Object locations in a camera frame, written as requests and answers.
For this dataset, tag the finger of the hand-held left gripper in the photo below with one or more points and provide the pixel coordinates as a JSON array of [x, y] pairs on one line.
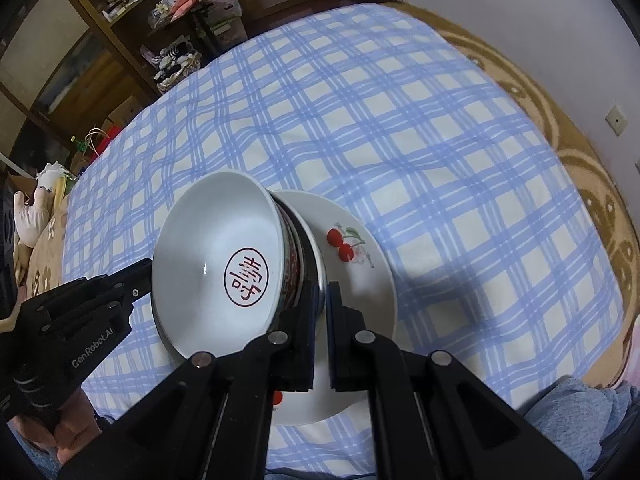
[[135, 280]]

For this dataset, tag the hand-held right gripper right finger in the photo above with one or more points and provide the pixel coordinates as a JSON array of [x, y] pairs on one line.
[[336, 340]]

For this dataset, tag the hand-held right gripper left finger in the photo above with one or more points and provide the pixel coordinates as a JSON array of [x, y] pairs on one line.
[[305, 340]]

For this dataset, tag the white cherry print plate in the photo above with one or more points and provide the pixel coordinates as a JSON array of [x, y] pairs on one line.
[[350, 280]]

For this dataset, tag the red patterned bowl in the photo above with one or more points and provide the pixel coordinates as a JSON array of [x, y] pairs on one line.
[[215, 260], [291, 260]]

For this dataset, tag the large white bowl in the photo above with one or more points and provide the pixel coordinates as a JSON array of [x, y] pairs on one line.
[[314, 255]]

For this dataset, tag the person's left hand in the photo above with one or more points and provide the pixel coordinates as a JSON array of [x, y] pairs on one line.
[[75, 425]]

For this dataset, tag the cream plush toy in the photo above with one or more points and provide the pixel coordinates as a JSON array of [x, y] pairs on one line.
[[30, 220]]

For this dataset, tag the white fluffy plush toy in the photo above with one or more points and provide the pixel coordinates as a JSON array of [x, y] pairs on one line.
[[52, 174]]

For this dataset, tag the red paper bag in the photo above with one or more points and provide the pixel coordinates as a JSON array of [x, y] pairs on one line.
[[107, 135]]

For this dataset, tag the green bottle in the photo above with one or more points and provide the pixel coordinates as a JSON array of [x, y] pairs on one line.
[[76, 143]]

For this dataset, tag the wicker basket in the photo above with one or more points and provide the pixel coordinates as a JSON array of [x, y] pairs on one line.
[[180, 77]]

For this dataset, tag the blue checked cloth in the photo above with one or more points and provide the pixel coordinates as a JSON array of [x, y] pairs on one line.
[[400, 135]]

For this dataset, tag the blue fleece clothing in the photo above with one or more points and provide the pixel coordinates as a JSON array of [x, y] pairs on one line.
[[565, 410]]

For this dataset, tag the white cardboard box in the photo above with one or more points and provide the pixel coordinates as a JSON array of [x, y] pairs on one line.
[[230, 30]]

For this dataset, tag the wooden shelf cabinet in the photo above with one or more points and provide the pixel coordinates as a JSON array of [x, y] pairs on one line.
[[40, 25]]

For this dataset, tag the pink paper bag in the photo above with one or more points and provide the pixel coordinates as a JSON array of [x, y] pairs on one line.
[[190, 5]]

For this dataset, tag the pink cloth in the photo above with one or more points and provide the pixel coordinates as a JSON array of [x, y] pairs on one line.
[[632, 355]]

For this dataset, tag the brown flower print blanket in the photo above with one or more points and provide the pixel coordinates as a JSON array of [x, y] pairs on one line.
[[590, 185]]

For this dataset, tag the wall socket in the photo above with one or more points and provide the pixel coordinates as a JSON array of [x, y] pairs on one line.
[[616, 120]]

